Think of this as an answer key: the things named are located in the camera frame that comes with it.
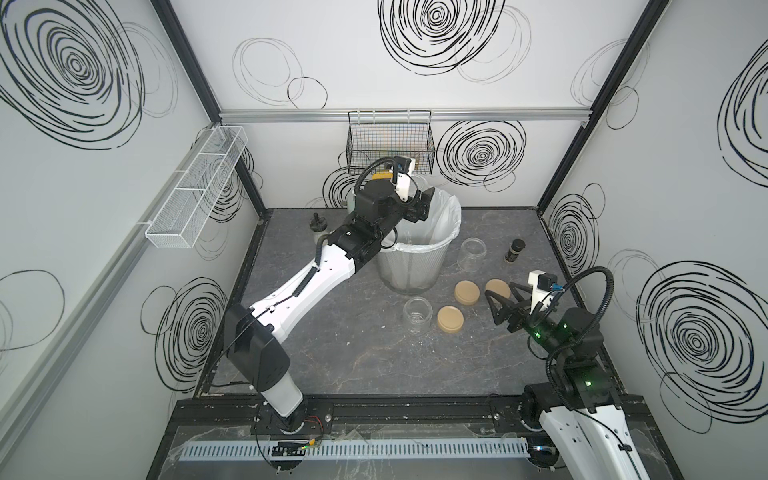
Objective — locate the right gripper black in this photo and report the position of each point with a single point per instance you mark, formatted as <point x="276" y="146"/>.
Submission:
<point x="508" y="309"/>

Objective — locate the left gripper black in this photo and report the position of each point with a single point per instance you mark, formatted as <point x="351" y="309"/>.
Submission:
<point x="417" y="211"/>

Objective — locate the glass rice jar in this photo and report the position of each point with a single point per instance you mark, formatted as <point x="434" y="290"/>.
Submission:
<point x="471" y="255"/>

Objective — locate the rice jar tan lid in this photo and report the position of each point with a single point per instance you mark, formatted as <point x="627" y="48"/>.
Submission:
<point x="417" y="315"/>
<point x="418" y="182"/>

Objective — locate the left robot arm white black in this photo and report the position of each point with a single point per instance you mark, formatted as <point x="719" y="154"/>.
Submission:
<point x="253" y="335"/>

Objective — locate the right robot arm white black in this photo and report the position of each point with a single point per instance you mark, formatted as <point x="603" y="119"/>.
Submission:
<point x="578" y="407"/>

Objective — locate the white plastic bin liner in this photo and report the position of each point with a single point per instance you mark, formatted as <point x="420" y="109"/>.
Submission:
<point x="440" y="228"/>

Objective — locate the small dark spice bottle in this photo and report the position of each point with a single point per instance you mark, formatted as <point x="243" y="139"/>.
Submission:
<point x="515" y="249"/>

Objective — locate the metal mesh trash bin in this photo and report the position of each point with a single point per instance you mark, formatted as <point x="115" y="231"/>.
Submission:
<point x="411" y="269"/>

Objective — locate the small bottle black pump top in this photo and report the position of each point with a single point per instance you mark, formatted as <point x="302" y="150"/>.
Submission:
<point x="318" y="226"/>

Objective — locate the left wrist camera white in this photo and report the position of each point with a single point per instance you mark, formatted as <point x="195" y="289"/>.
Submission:
<point x="402" y="171"/>

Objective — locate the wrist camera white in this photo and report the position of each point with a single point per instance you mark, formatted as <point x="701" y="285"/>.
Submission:
<point x="402" y="171"/>
<point x="543" y="285"/>

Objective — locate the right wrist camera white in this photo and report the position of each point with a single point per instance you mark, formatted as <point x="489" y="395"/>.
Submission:
<point x="543" y="285"/>

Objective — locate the black wire wall basket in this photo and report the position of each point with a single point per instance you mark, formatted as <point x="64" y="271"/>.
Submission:
<point x="373" y="134"/>

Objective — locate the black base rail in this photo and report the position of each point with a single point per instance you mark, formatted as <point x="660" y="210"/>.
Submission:
<point x="325" y="413"/>

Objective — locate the aluminium wall rail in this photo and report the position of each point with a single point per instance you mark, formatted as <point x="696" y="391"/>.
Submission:
<point x="253" y="116"/>

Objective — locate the white slotted cable duct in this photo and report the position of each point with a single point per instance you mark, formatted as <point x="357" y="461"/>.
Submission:
<point x="373" y="449"/>

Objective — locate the white mesh wall shelf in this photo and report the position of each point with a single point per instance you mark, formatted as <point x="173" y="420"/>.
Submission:
<point x="183" y="215"/>

